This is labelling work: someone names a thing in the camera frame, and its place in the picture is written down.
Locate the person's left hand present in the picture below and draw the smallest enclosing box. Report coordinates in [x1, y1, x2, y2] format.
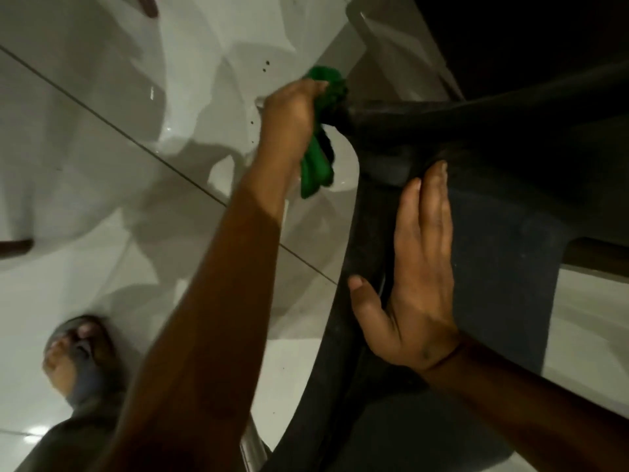
[245, 78, 329, 193]

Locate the person's right hand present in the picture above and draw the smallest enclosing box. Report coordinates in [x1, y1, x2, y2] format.
[347, 160, 461, 375]

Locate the green cleaning cloth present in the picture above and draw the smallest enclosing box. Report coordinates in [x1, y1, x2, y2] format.
[299, 66, 349, 200]

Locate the black plastic chair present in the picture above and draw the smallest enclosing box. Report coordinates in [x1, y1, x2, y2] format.
[260, 59, 629, 472]

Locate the person's left forearm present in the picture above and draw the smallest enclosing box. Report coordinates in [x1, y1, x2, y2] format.
[91, 179, 298, 472]

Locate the person's right forearm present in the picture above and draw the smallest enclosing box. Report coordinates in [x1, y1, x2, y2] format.
[421, 333, 629, 472]

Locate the shiny metal furniture leg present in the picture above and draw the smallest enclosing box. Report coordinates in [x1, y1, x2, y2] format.
[239, 417, 272, 472]

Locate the grey sandal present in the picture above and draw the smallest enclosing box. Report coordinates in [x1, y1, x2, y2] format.
[44, 314, 126, 409]

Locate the person's bare foot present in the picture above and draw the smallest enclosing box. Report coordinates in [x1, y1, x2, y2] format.
[42, 322, 107, 398]

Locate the person's grey trouser leg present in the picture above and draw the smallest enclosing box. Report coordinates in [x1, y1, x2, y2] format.
[14, 403, 129, 472]

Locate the brown wooden furniture rail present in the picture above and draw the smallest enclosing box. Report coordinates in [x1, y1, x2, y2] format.
[562, 237, 629, 280]

